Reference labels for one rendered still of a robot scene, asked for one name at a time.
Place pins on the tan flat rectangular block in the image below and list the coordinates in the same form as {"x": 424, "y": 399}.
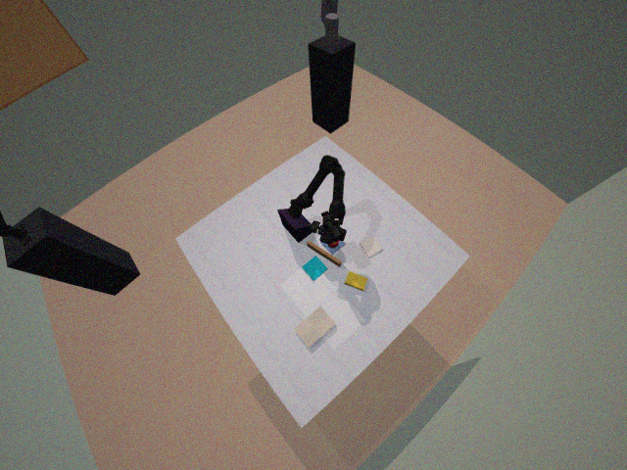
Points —
{"x": 314, "y": 326}

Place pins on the beige flat square slab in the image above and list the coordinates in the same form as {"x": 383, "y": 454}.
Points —
{"x": 371, "y": 246}

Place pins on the yellow block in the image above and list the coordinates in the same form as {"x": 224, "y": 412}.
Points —
{"x": 355, "y": 280}

